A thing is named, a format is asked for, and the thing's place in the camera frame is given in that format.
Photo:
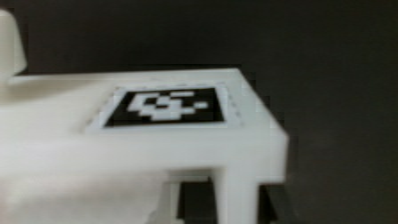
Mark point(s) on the white drawer with tag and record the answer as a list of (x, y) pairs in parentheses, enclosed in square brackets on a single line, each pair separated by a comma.
[(112, 135)]

